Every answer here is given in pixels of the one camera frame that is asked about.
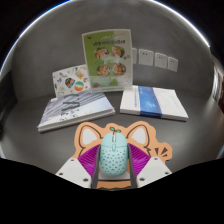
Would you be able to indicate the orange corgi-shaped mouse pad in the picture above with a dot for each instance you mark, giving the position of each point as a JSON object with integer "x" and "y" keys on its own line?
{"x": 86, "y": 135}

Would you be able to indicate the mint green computer mouse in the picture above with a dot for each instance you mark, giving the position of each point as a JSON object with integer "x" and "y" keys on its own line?
{"x": 113, "y": 155}

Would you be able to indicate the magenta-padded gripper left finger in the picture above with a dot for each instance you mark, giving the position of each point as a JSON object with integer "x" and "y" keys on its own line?
{"x": 73, "y": 170}

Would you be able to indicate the black-framed glass door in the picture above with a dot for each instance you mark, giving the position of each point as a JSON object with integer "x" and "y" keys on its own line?
{"x": 218, "y": 83}

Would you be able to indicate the white ceiling light strip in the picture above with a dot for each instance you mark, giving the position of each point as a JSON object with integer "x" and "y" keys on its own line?
{"x": 33, "y": 23}

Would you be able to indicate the white wall socket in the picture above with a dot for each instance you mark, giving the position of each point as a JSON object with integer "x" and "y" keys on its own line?
{"x": 173, "y": 64}
{"x": 146, "y": 57}
{"x": 161, "y": 60}
{"x": 134, "y": 56}

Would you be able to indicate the green menu display stand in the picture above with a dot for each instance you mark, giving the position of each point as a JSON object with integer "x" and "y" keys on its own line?
{"x": 106, "y": 60}

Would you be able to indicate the white book with blue band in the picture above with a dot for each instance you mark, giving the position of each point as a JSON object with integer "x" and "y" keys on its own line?
{"x": 166, "y": 103}

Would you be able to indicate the grey cover book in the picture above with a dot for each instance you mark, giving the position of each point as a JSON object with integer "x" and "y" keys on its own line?
{"x": 76, "y": 110}

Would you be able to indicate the white sticker sheet card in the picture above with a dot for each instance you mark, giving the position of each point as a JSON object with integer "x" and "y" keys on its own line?
{"x": 70, "y": 81}

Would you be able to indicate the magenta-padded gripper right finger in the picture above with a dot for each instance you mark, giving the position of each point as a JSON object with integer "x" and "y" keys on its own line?
{"x": 154, "y": 170}

